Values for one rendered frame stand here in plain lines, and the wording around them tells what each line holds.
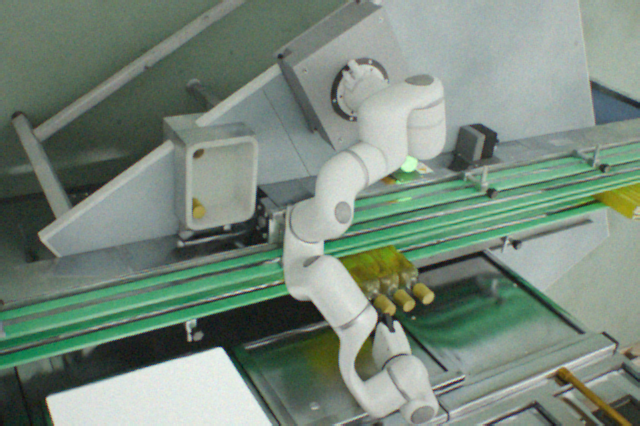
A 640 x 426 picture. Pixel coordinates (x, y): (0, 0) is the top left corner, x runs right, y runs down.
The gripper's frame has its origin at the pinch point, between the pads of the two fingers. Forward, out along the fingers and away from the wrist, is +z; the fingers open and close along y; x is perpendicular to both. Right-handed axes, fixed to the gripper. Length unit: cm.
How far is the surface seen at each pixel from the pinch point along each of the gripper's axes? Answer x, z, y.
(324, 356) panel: 9.2, 4.4, -13.1
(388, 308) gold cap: -4.5, 3.5, 0.8
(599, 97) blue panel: -127, 102, 15
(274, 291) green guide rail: 19.0, 19.0, -3.7
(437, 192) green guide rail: -28.1, 34.6, 13.6
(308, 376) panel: 14.7, -1.5, -13.1
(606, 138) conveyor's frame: -101, 61, 17
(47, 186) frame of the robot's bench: 72, 53, 9
